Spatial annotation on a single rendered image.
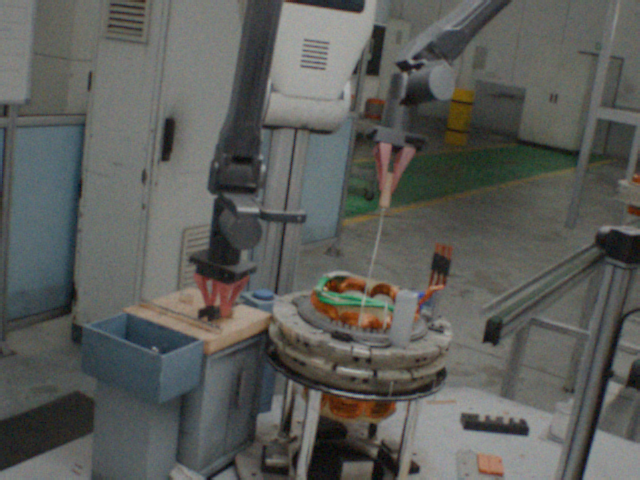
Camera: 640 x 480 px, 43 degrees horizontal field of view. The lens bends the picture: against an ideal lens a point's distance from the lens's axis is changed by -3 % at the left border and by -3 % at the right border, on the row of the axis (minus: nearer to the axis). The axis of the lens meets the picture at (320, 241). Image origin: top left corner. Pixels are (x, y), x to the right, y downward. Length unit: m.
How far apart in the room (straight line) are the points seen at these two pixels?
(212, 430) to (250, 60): 0.64
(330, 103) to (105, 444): 0.85
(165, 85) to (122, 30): 0.32
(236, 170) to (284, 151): 0.51
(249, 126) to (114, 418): 0.53
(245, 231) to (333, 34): 0.63
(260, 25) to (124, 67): 2.41
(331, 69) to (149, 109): 1.86
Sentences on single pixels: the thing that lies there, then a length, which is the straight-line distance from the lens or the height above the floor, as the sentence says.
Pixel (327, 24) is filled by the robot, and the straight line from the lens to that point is 1.79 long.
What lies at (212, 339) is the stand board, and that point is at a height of 1.06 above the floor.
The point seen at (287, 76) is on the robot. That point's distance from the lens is 1.77.
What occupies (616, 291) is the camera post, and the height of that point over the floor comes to 1.32.
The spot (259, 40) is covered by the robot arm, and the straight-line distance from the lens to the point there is 1.29.
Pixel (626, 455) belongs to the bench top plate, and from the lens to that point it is 1.97.
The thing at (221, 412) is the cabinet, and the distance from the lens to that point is 1.50.
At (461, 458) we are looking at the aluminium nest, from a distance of 1.72.
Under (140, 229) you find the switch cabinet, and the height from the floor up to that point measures 0.65.
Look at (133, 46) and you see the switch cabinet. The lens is 3.64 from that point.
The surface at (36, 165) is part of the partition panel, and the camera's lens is 3.82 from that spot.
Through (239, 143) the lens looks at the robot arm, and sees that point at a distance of 1.33.
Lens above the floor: 1.57
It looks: 14 degrees down
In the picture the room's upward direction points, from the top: 8 degrees clockwise
